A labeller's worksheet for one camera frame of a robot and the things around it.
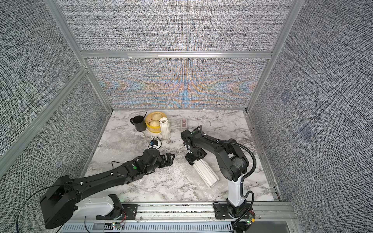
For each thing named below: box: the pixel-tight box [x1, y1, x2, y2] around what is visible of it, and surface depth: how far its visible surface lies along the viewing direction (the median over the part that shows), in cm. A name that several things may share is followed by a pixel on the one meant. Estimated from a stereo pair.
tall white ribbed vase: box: [192, 158, 221, 189], surface depth 81 cm
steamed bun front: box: [150, 119, 161, 127], surface depth 105 cm
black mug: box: [130, 115, 147, 132], surface depth 106 cm
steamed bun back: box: [151, 112, 163, 121], surface depth 111 cm
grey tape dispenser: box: [180, 117, 188, 133], surface depth 108 cm
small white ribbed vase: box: [159, 116, 171, 141], surface depth 94 cm
